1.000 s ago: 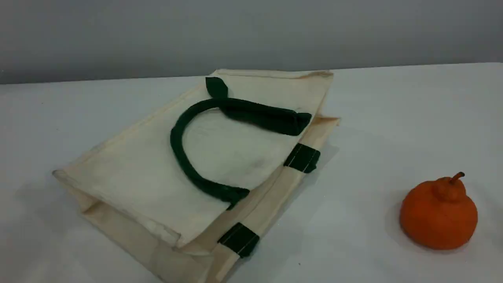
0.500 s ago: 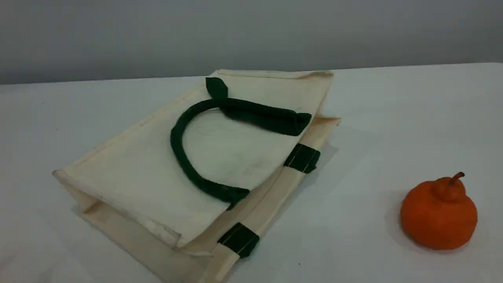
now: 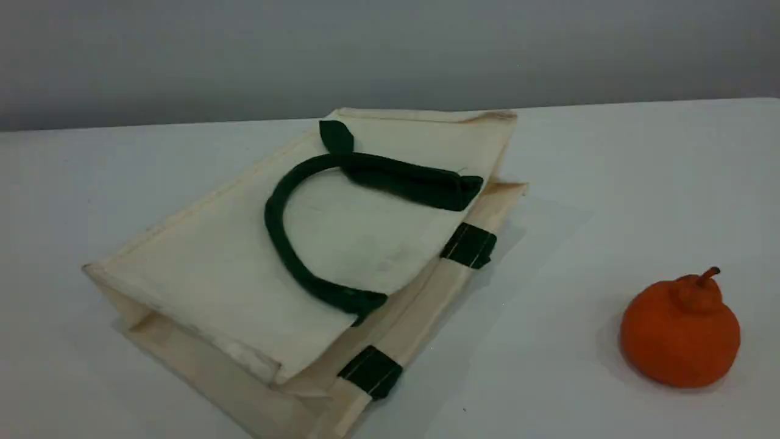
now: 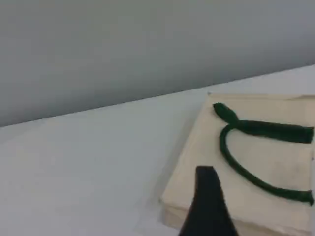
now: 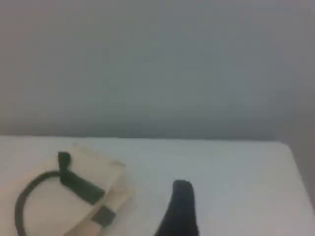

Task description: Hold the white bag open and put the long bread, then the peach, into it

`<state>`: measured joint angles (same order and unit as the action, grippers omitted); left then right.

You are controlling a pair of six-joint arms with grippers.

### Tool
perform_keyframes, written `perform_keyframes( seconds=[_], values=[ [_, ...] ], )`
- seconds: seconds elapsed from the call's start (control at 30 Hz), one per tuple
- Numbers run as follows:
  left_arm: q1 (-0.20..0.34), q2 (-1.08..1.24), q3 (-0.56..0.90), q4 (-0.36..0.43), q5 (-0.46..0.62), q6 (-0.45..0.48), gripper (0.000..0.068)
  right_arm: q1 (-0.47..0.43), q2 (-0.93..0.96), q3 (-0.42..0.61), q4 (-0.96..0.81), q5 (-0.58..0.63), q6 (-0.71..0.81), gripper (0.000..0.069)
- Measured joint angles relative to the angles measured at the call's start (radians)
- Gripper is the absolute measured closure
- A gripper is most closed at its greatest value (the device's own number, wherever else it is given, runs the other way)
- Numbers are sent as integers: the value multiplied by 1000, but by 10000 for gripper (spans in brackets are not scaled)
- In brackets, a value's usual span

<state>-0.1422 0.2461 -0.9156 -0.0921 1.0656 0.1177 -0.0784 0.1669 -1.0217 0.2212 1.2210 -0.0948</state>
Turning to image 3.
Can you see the orange tangerine with stem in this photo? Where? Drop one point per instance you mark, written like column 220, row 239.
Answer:
column 679, row 335

